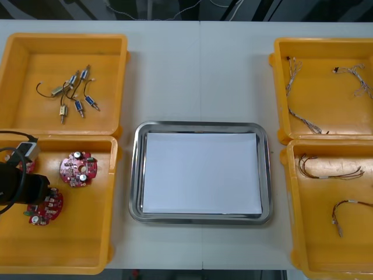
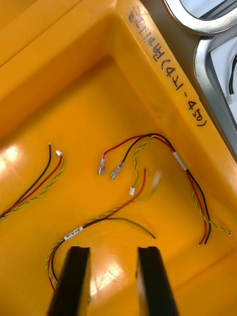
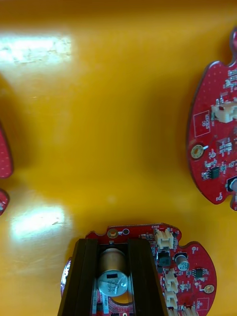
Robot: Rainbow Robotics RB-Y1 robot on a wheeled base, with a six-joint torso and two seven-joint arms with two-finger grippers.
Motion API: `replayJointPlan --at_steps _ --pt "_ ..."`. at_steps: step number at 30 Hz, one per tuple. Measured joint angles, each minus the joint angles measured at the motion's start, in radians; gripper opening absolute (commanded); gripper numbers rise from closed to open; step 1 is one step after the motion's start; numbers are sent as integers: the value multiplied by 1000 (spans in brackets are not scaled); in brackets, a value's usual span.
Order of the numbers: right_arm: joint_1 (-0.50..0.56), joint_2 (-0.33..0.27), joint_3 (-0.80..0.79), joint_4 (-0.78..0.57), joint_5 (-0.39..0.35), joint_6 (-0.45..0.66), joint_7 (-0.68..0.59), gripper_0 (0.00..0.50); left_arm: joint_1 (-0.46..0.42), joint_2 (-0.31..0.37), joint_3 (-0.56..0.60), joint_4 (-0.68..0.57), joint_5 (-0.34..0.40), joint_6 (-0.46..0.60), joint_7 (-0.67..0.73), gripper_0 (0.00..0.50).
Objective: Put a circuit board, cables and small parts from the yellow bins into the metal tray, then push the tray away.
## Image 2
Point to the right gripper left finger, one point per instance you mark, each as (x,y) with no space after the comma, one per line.
(69,284)

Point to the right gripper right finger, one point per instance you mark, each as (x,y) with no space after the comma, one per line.
(155,284)

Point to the yellow-orange plastic bin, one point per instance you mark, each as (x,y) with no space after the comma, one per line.
(98,98)
(19,19)

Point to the steel tray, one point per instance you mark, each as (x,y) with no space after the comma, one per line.
(205,86)
(181,13)

